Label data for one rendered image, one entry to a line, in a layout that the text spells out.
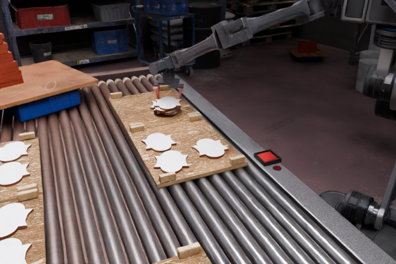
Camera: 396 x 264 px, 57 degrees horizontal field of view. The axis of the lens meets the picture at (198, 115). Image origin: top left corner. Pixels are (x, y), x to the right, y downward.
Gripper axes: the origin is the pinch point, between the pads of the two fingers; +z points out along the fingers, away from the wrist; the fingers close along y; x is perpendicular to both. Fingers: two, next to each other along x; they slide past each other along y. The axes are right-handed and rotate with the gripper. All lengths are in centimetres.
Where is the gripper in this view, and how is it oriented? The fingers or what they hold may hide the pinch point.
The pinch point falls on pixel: (168, 98)
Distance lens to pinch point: 175.4
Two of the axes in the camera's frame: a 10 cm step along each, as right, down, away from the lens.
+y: 10.0, 0.1, 0.3
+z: -0.2, 9.0, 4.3
